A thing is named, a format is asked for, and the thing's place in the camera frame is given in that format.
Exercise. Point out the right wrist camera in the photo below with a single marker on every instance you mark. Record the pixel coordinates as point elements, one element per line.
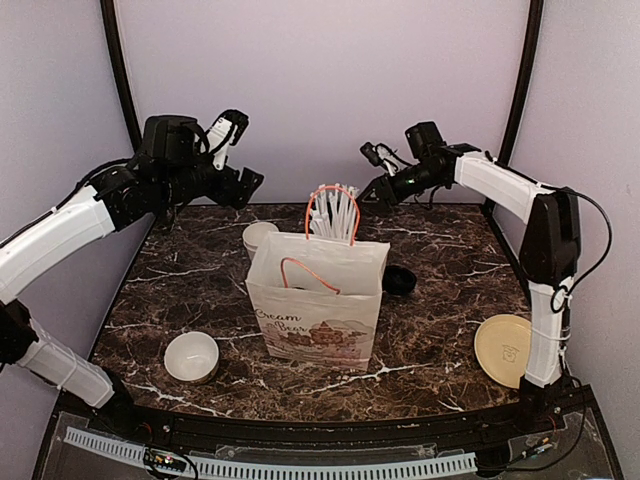
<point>380,155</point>

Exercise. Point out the white slotted cable duct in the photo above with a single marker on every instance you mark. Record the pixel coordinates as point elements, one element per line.
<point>270,463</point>

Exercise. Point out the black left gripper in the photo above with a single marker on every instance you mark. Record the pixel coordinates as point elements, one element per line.
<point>225,196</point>

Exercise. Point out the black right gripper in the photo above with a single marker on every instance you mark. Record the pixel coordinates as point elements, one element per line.
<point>384,187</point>

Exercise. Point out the black right frame post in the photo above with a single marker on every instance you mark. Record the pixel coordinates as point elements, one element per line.
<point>530,43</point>

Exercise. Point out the black corner frame post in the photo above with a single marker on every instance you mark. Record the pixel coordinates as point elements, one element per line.
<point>120,74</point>

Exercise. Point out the stack of white paper cups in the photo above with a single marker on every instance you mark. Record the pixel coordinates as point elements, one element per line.
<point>254,234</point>

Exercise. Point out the white ceramic bowl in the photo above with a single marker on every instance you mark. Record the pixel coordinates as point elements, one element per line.
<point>192,357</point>

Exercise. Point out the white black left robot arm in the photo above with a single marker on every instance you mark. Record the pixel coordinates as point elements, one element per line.
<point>177,162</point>

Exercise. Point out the stack of black cup lids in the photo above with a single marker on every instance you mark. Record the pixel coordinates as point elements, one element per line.
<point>398,280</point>

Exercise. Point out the white paper takeout bag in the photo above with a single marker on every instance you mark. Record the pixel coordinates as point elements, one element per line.
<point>318,300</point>

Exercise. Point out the bundle of white wrapped straws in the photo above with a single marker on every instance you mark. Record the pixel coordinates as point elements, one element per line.
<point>333,212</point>

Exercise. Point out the cream yellow plate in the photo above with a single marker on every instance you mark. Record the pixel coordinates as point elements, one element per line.
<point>502,346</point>

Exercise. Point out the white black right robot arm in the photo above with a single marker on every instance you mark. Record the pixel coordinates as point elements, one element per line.
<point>548,253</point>

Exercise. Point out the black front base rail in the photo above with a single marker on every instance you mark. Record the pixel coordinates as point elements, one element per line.
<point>486,431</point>

